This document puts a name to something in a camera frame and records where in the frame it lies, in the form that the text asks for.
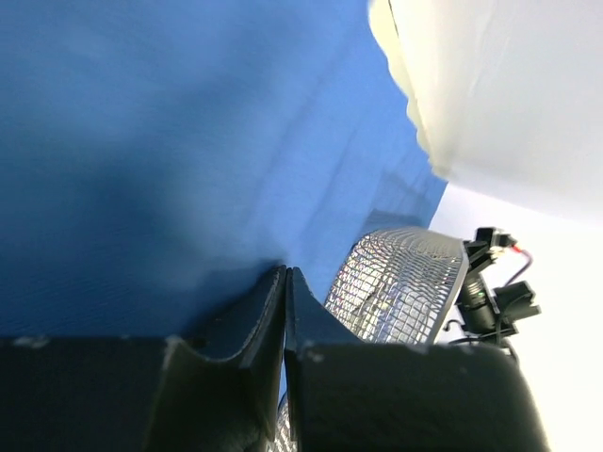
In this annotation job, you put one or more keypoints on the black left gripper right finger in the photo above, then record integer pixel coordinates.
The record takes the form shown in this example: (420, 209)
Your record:
(346, 394)

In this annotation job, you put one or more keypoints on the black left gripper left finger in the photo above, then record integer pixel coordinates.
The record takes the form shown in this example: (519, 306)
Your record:
(214, 391)

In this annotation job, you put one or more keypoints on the steel mesh instrument tray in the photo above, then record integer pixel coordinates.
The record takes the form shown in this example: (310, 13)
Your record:
(395, 287)

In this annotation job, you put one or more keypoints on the blue surgical cloth wrap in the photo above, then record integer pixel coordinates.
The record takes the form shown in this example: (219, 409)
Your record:
(158, 156)

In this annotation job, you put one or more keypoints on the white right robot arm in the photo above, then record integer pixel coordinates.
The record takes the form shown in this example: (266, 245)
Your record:
(489, 315)

